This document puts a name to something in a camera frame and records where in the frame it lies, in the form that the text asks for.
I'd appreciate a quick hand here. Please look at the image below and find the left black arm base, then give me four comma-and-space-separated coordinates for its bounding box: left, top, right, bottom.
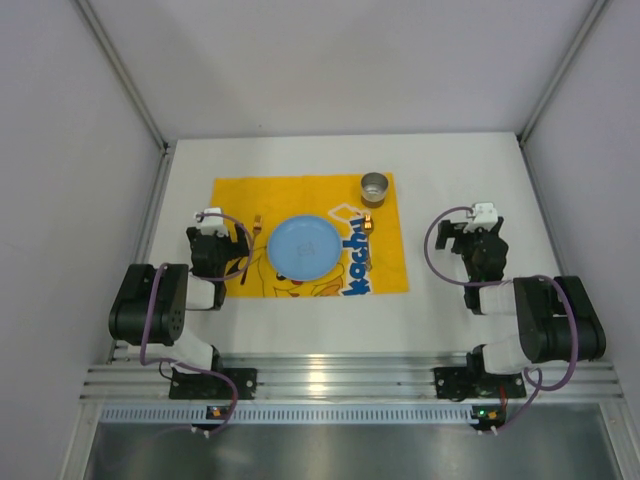
168, 368, 258, 400

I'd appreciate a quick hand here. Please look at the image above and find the perforated cable duct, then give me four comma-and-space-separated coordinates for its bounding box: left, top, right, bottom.
100, 404, 504, 425

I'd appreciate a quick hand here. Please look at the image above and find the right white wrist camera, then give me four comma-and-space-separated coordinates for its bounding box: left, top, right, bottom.
463, 202, 499, 233

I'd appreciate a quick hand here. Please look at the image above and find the right aluminium frame post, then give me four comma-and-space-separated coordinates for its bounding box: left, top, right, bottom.
516, 0, 611, 148

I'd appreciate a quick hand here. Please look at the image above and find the left aluminium frame post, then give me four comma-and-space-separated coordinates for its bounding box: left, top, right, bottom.
74, 0, 169, 151

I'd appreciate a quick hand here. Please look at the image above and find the aluminium mounting rail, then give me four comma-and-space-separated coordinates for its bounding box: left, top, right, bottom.
79, 351, 624, 401

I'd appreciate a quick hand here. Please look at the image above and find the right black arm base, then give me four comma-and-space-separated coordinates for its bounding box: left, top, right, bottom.
433, 367, 527, 402

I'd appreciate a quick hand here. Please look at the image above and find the copper fork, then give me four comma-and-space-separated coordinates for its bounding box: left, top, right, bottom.
240, 214, 263, 286

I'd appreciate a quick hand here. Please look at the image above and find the yellow Pikachu placemat cloth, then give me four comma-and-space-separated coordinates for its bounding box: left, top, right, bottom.
211, 174, 409, 298

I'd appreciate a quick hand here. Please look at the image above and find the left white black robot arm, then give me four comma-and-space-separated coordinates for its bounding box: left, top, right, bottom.
108, 222, 252, 375

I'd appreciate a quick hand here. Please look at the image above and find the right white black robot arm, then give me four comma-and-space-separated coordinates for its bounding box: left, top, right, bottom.
435, 218, 607, 377

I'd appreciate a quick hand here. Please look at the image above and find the blue plastic plate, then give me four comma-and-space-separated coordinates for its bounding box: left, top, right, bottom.
266, 215, 342, 282

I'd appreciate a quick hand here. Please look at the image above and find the small metal cup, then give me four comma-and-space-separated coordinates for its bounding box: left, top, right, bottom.
360, 172, 390, 208

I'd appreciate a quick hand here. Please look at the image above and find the aluminium frame post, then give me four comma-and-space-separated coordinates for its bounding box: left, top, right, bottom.
516, 0, 611, 148
74, 0, 169, 151

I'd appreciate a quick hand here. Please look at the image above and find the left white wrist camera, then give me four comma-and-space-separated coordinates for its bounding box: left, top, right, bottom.
194, 207, 229, 237

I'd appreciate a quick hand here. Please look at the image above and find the gold ornate spoon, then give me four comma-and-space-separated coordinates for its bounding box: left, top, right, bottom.
362, 214, 374, 271

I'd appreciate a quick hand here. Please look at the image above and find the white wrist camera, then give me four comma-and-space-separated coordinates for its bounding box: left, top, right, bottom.
463, 202, 499, 233
194, 207, 229, 237

